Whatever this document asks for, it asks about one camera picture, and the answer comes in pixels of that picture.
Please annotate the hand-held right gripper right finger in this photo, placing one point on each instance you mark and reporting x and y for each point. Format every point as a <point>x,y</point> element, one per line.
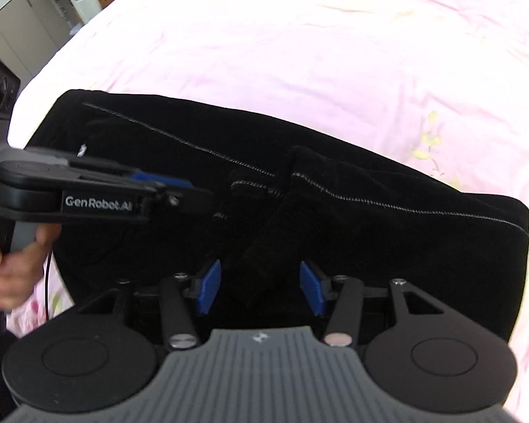
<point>312,290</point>

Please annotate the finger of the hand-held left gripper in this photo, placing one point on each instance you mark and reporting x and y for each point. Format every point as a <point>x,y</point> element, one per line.
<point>161,179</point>
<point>189,202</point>

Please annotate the grey cabinet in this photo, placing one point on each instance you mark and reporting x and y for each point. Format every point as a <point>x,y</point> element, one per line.
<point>24,31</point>

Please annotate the person's left hand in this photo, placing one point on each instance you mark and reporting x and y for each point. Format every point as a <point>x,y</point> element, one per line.
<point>15,273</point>

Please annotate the pink floral bed sheet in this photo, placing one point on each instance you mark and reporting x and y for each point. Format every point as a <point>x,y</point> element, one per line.
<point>313,39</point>

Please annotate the black pants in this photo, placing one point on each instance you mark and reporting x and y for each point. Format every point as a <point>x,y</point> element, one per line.
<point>357,229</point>

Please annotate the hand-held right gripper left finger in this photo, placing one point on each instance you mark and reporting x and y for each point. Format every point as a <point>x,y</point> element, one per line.
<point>210,287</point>

